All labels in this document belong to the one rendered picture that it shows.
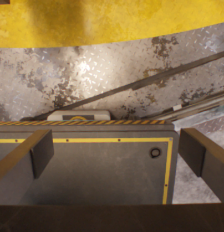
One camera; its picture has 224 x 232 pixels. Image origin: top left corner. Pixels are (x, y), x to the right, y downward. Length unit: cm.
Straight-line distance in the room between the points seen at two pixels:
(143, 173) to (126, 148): 11
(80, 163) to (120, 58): 49
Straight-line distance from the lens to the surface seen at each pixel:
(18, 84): 92
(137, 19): 84
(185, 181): 109
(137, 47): 82
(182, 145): 17
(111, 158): 55
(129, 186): 62
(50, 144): 16
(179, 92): 88
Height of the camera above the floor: 80
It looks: 74 degrees down
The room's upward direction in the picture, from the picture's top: 179 degrees clockwise
